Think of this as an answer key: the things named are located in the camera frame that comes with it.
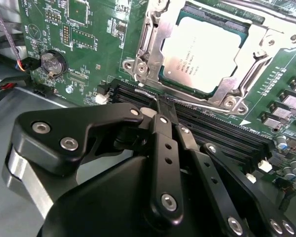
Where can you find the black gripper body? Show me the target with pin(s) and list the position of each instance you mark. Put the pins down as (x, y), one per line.
(108, 202)

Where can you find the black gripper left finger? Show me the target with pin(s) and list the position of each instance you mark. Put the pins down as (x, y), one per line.
(51, 128)

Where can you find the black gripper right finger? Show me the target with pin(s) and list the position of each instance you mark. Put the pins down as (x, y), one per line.
(202, 172)

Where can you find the silver CPU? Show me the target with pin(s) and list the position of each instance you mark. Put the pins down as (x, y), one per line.
(202, 56)

